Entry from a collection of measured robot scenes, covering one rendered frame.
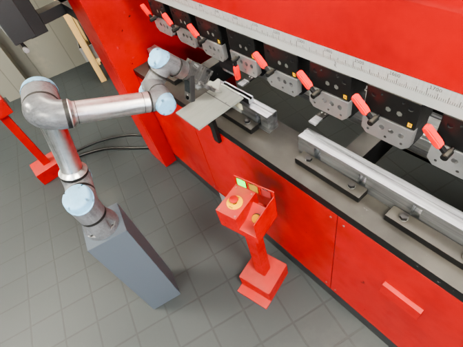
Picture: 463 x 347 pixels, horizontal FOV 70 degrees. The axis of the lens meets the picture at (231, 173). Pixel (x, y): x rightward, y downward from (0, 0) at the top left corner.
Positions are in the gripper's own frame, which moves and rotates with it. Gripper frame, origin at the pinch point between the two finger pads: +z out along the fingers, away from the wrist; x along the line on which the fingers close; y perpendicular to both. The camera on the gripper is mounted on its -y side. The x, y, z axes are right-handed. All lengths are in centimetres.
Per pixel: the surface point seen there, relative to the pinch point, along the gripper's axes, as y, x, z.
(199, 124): -15.4, -7.4, -6.7
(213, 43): 17.1, 0.0, -12.1
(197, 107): -10.6, 2.5, -2.6
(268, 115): 1.4, -24.8, 11.4
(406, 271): -21, -100, 17
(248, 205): -35, -40, 8
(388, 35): 33, -74, -30
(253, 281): -84, -41, 50
